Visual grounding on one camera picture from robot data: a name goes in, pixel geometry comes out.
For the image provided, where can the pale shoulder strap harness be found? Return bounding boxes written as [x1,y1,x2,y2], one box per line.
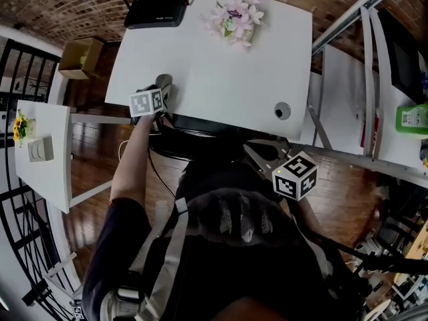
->
[100,197,190,321]

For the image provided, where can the sunflowers in white pot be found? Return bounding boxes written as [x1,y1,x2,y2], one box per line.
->
[12,108,37,148]

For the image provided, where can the round grey cable grommet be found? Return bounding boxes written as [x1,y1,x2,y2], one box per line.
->
[274,101,292,120]

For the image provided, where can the grey rectangular box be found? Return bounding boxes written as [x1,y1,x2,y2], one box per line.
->
[27,135,55,163]

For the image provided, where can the open cardboard box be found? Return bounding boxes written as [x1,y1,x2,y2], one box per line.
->
[58,37,104,80]

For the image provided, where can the black metal railing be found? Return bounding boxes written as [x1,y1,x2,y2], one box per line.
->
[0,38,81,317]

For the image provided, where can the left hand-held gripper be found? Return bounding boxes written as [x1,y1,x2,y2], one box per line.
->
[129,84,175,132]

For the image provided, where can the green detergent bottle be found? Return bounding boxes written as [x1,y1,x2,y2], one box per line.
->
[396,104,428,136]

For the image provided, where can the white metal shelf rack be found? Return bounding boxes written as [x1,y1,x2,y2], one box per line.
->
[290,0,428,180]

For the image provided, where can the person's left forearm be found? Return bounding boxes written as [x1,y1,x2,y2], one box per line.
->
[109,115,156,205]

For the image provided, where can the black router with antennas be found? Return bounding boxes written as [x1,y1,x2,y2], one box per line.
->
[113,0,191,29]

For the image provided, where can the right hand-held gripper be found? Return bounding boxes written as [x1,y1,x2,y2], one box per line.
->
[243,139,319,202]

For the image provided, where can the light wooden round table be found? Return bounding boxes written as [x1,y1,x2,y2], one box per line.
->
[401,219,428,260]

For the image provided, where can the person's torso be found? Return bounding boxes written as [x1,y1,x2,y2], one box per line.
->
[82,160,338,321]

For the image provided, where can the pale pink flowers in pot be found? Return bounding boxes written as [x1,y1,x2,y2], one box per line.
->
[199,0,265,53]

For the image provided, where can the black monitor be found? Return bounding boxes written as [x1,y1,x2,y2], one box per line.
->
[379,8,424,103]

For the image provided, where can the grey computer mouse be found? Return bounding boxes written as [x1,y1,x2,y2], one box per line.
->
[155,74,174,90]

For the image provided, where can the person's right forearm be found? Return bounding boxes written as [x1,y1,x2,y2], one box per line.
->
[296,197,324,237]

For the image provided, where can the small white side table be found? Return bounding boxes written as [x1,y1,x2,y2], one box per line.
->
[14,99,133,214]

